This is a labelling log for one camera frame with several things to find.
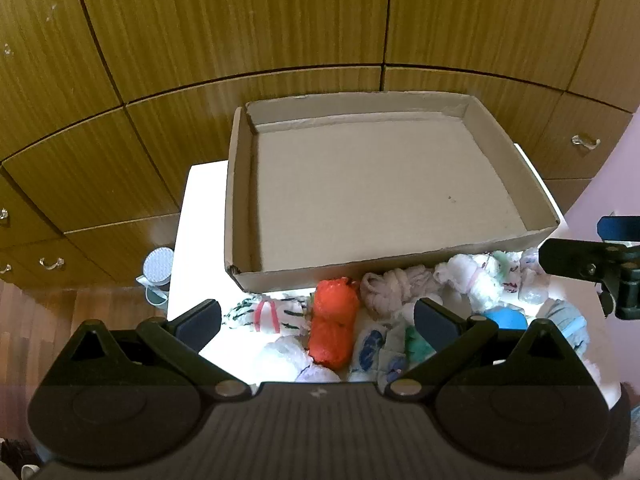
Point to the wooden wardrobe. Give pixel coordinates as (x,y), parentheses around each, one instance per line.
(200,35)

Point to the blue sock bundle braided band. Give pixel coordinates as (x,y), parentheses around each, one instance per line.
(505,319)

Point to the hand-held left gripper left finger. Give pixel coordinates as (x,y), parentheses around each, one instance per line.
(200,322)

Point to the small clear bundle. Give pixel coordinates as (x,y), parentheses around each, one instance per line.
(532,280)

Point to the white printed sock bundle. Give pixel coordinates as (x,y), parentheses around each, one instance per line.
(506,275)

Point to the orange-red sock bundle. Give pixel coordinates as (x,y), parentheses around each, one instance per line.
(336,297)
(330,342)

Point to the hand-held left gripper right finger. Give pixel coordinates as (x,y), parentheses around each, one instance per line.
(435,325)

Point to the grey sock bundle blue band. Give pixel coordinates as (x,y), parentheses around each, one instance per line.
(567,322)

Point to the white printed bundle green band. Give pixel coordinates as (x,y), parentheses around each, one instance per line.
(402,355)

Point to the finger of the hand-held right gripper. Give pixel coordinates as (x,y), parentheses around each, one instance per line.
(575,257)
(620,230)

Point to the lilac bubble wrap bundle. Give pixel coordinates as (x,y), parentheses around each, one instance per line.
(317,374)

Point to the white sock bundle blue print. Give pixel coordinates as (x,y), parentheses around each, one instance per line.
(367,352)

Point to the green striped white sock bundle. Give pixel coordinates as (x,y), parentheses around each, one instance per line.
(280,312)

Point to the cardboard box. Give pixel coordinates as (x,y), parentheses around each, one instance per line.
(375,185)

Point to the beige pink sock bundle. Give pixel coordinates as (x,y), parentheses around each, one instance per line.
(390,287)

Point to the white sock bundle pink band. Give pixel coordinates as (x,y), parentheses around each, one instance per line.
(465,280)

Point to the large bubble wrap bundle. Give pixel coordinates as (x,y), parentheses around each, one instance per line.
(280,357)

